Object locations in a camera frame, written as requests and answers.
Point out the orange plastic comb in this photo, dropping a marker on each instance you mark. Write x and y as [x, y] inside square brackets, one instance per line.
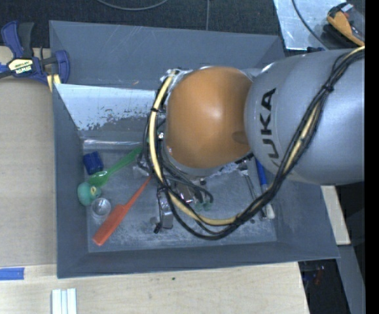
[117, 214]

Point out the blue plastic block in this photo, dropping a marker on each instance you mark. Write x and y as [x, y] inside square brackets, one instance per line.
[93, 163]

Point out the clear glass cup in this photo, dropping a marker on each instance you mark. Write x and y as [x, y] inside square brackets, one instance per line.
[101, 207]

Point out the teal toy ball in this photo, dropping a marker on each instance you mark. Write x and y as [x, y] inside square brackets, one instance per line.
[85, 193]

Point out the grey metal bin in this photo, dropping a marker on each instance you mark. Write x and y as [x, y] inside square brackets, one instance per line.
[110, 54]

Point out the thin silver metal tool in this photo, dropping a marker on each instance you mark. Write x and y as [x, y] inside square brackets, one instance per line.
[250, 188]

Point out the blue and white marker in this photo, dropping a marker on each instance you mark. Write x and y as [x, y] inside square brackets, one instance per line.
[262, 180]

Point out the brown cardboard board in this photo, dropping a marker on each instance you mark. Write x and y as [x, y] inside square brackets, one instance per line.
[22, 175]

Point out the green plastic spoon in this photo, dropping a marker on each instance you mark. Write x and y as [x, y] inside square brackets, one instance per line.
[117, 167]

